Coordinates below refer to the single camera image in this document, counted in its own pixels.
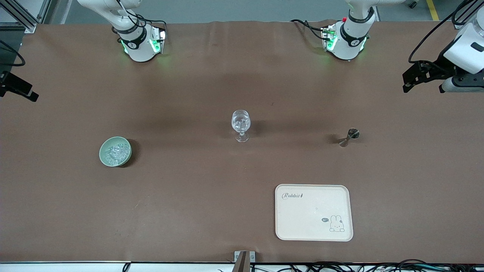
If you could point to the aluminium frame profile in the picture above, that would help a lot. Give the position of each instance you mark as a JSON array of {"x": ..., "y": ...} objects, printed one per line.
[
  {"x": 459, "y": 25},
  {"x": 28, "y": 26}
]

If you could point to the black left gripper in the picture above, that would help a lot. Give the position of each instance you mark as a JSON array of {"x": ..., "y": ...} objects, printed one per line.
[{"x": 438, "y": 66}]

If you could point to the clear ice cubes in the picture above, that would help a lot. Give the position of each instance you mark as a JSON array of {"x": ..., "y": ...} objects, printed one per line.
[{"x": 115, "y": 154}]

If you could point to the brown table cover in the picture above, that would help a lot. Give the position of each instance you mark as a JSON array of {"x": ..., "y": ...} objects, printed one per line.
[{"x": 189, "y": 94}]

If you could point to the green ceramic bowl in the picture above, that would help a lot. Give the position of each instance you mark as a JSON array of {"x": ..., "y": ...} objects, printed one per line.
[{"x": 103, "y": 155}]

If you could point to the cream rabbit print tray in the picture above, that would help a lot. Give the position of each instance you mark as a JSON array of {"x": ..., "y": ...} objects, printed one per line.
[{"x": 302, "y": 219}]

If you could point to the steel jigger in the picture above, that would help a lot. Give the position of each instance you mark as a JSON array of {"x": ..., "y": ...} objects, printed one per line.
[{"x": 346, "y": 141}]

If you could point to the grey metal bracket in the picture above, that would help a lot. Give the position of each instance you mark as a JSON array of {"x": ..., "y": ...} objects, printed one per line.
[{"x": 252, "y": 256}]

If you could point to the brown upright bar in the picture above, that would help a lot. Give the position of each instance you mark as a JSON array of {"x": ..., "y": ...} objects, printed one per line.
[{"x": 242, "y": 262}]

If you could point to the black caster wheel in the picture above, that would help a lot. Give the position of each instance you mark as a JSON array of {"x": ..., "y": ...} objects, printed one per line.
[{"x": 413, "y": 3}]

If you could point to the clear wine glass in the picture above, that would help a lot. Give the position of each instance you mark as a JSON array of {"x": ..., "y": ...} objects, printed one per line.
[{"x": 241, "y": 121}]

